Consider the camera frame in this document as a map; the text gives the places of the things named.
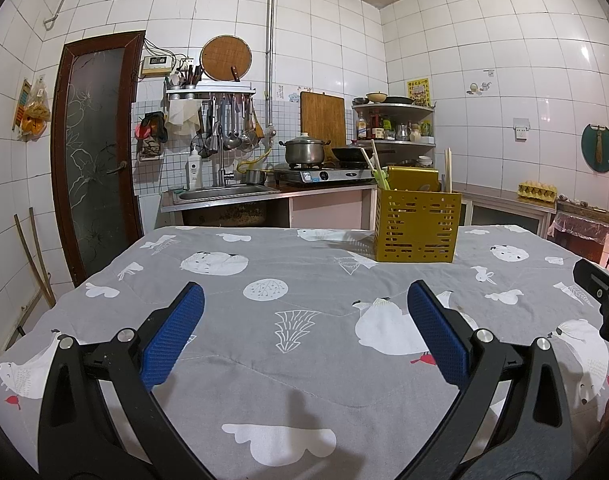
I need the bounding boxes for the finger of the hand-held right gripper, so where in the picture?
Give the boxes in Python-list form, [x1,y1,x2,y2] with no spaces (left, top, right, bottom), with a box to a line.
[573,259,609,351]

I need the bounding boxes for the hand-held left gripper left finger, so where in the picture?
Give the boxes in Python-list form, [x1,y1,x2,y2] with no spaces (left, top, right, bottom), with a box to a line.
[38,281,208,480]

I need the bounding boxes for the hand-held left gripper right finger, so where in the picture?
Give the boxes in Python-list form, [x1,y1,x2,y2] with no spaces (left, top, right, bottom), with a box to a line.
[407,280,572,480]

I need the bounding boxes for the yellow perforated utensil holder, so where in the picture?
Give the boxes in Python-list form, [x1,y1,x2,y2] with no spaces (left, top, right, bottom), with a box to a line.
[374,166,462,264]

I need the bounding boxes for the group of wooden chopsticks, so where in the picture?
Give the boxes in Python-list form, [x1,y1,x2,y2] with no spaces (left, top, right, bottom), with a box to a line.
[359,140,455,195]

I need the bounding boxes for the plastic-covered red stand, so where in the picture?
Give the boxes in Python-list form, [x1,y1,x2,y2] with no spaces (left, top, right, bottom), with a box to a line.
[548,210,609,266]

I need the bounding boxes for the thick wooden chopping block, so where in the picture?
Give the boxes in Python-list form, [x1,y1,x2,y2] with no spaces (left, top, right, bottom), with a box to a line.
[557,200,609,226]

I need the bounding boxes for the yellow egg carton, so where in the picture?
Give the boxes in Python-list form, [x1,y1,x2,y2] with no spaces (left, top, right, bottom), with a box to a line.
[517,180,558,203]

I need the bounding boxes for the green round board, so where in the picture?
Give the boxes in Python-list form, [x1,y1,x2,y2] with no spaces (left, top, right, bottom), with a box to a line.
[581,123,609,174]

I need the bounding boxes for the grey polar bear tablecloth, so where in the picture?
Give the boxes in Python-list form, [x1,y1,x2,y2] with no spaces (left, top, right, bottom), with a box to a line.
[0,225,609,480]

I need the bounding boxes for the glass-door kitchen cabinet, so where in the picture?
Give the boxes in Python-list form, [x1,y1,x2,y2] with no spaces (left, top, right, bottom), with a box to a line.
[459,185,555,238]

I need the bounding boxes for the leaning wooden sticks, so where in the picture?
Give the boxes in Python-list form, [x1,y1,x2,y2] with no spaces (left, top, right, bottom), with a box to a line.
[13,207,58,308]

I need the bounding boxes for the steel sink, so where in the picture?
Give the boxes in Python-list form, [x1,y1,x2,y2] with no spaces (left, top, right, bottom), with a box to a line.
[160,184,282,213]

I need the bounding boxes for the pink cabinet door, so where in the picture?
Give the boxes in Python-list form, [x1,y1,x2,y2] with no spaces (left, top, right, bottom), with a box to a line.
[289,189,377,231]

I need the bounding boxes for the white soap bottle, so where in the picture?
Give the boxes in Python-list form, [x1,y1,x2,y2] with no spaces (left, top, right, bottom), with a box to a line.
[186,149,204,191]

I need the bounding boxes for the steel faucet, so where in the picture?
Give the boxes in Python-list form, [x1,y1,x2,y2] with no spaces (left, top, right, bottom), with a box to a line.
[204,122,235,188]

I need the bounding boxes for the brown frosted glass door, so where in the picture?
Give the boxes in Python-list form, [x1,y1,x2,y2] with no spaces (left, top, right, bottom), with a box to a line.
[51,30,146,286]

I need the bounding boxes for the steel gas stove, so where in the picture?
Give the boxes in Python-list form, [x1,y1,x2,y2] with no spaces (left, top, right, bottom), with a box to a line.
[274,166,377,188]

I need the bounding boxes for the black wok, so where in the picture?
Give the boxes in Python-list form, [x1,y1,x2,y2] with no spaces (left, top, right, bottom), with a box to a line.
[330,145,380,163]

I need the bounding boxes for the red hanging glove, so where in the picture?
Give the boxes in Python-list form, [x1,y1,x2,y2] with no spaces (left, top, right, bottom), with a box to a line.
[135,111,166,142]

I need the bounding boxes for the row of condiment bottles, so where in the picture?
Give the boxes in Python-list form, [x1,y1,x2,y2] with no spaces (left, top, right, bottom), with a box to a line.
[357,110,435,142]

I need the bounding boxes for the row of hanging metal ladles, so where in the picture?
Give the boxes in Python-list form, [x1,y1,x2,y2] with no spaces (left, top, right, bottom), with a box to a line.
[197,95,265,156]

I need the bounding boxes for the white hanging cloth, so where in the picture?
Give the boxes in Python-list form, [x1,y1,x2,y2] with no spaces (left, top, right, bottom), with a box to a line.
[164,101,201,136]

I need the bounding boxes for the steel pot with lid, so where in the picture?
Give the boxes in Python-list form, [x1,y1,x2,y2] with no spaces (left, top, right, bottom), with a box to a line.
[279,132,331,166]

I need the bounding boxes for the steel corner shelf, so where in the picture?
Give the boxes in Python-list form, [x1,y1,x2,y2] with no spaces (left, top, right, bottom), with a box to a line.
[351,102,437,147]

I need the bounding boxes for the rectangular wooden cutting board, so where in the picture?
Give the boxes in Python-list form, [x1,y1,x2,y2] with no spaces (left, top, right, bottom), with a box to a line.
[299,91,346,148]

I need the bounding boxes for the bundle of kitchen knives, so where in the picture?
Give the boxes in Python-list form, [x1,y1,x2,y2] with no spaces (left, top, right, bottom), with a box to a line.
[172,62,202,88]

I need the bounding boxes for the hanging plastic bags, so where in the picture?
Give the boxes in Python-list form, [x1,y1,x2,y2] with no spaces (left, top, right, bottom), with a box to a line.
[17,77,51,141]

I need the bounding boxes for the round wooden board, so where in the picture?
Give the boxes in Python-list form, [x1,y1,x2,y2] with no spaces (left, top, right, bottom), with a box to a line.
[200,35,252,82]

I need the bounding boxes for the yellow gas hose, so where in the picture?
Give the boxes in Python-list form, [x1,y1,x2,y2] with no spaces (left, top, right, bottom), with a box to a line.
[237,147,275,171]

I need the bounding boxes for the yellow wall poster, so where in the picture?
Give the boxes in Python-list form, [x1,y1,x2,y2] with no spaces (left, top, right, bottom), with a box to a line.
[407,77,431,108]

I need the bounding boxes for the steel wall rack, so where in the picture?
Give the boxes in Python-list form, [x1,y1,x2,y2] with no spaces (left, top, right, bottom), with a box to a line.
[164,85,258,103]

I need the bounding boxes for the white electrical wall box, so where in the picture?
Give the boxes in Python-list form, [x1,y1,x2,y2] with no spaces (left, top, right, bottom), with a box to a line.
[142,54,176,78]

